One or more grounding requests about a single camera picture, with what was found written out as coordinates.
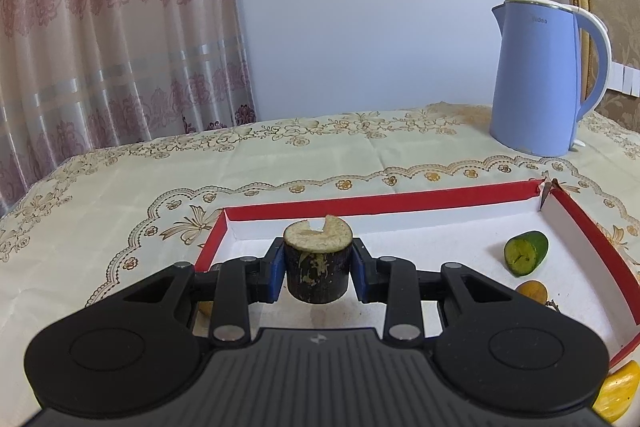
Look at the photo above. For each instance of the brown kiwi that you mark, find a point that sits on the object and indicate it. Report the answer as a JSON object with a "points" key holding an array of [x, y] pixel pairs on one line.
{"points": [[206, 308], [531, 293]]}

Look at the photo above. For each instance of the red cardboard tray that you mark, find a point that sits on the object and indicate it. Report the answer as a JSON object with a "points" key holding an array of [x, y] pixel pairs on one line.
{"points": [[425, 242]]}

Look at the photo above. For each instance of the large yellow pepper piece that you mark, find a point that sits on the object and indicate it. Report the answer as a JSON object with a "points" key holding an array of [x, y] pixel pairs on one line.
{"points": [[620, 394]]}

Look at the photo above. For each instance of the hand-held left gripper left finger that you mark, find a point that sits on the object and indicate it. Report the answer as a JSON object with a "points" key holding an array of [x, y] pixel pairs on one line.
{"points": [[276, 272]]}

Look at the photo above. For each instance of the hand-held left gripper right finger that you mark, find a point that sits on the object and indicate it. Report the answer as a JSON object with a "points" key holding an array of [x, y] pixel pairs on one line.
{"points": [[361, 272]]}

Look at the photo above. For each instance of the cream embroidered tablecloth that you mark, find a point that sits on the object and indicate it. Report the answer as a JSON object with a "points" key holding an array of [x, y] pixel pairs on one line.
{"points": [[150, 187]]}

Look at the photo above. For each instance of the blue electric kettle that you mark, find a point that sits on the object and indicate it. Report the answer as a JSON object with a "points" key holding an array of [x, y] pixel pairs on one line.
{"points": [[535, 82]]}

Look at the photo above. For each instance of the notched eggplant piece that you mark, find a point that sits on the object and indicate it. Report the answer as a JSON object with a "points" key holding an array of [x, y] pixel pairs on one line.
{"points": [[315, 277]]}

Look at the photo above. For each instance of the cucumber end piece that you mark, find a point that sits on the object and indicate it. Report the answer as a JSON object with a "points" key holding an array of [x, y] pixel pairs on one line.
{"points": [[525, 252]]}

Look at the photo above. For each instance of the white light switch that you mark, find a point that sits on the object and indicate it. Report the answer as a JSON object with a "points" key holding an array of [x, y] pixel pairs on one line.
{"points": [[627, 79]]}

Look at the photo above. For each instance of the pink patterned curtain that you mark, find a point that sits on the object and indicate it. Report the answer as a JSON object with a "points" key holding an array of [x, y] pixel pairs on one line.
{"points": [[115, 32]]}

